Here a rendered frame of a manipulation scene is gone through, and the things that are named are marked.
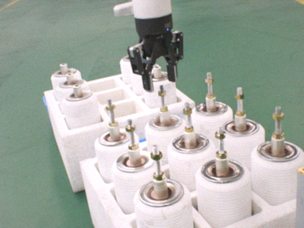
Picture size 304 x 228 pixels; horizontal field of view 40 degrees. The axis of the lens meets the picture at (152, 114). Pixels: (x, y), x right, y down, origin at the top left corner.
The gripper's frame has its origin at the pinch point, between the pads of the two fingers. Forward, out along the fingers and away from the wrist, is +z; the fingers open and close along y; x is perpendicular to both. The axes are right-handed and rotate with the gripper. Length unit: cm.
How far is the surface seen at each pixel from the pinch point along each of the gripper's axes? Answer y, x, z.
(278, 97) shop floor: 74, 18, 35
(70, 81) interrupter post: 2.3, 42.6, 8.9
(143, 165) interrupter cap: -15.3, -9.8, 9.7
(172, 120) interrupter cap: 1.7, -0.5, 10.0
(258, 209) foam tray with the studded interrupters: -4.3, -27.0, 18.1
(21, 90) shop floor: 20, 124, 35
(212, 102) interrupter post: 10.5, -4.9, 7.9
